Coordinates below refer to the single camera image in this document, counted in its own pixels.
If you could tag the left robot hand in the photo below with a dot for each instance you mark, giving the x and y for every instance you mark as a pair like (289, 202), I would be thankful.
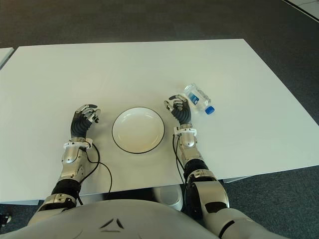
(79, 124)

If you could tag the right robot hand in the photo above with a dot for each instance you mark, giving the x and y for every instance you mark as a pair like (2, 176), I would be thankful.
(183, 113)

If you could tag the clear plastic water bottle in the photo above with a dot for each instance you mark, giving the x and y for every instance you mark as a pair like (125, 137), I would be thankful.
(198, 98)

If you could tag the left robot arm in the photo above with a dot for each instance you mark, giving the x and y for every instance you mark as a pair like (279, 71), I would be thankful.
(71, 159)

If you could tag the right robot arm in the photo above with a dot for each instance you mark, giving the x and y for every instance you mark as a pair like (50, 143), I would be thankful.
(189, 142)

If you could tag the white plate black rim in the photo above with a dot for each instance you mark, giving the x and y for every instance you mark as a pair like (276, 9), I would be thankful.
(138, 129)

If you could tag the white round bin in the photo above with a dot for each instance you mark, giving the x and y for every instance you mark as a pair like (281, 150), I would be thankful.
(169, 196)

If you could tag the small white table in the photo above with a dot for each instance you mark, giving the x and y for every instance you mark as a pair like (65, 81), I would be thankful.
(3, 56)

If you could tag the grey robot torso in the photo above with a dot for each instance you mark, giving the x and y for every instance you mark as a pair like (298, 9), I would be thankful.
(124, 219)

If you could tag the black caster wheel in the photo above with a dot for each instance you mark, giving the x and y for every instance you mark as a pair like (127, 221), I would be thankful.
(5, 218)

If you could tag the white board edge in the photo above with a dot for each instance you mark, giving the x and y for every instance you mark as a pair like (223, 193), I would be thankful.
(309, 6)

